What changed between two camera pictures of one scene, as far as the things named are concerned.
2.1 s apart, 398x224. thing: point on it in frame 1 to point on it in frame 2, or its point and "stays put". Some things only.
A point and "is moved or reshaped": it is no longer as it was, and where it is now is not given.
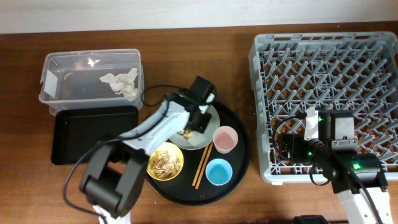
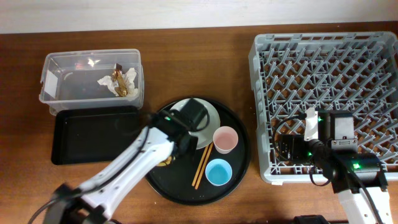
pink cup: [225, 138] stays put
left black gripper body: [202, 125] to [190, 151]
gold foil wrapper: [187, 134] is moved or reshaped
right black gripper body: [301, 149] stays put
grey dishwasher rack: [355, 71] stays put
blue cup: [219, 172] stays put
